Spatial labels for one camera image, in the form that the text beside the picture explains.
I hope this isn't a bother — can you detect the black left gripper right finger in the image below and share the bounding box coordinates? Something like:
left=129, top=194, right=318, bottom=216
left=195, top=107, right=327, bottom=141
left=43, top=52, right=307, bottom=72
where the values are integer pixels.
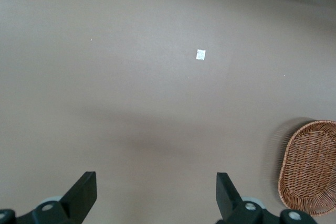
left=216, top=172, right=284, bottom=224

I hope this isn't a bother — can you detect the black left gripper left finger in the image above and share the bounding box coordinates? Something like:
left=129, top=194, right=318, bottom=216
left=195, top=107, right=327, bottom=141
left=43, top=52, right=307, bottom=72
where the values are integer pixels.
left=15, top=171, right=98, bottom=224

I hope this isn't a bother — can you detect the brown oval wicker basket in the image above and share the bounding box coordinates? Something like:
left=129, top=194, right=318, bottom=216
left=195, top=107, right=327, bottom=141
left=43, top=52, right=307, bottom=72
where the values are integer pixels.
left=277, top=119, right=336, bottom=217

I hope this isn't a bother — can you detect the brown paper table cover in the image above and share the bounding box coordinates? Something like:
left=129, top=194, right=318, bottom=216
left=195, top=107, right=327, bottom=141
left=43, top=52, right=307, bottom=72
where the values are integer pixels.
left=0, top=0, right=336, bottom=224

